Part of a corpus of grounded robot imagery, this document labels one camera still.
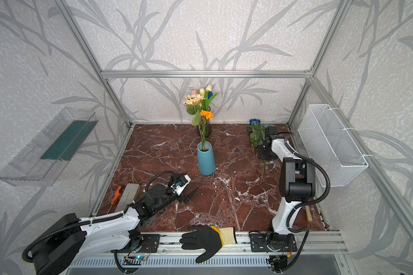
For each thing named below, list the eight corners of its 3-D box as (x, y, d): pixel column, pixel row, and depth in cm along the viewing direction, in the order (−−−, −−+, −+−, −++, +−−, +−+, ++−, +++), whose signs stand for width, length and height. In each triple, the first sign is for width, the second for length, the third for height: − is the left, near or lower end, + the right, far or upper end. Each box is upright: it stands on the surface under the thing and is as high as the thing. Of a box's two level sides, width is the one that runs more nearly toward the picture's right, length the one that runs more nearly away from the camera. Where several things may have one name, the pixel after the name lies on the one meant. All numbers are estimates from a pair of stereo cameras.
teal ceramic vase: (201, 176, 97) (197, 154, 80) (200, 164, 102) (196, 142, 85) (214, 174, 98) (213, 153, 81) (212, 163, 103) (211, 140, 86)
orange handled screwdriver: (109, 213, 84) (106, 212, 82) (121, 187, 93) (118, 185, 91) (111, 213, 84) (109, 212, 82) (123, 188, 93) (121, 185, 91)
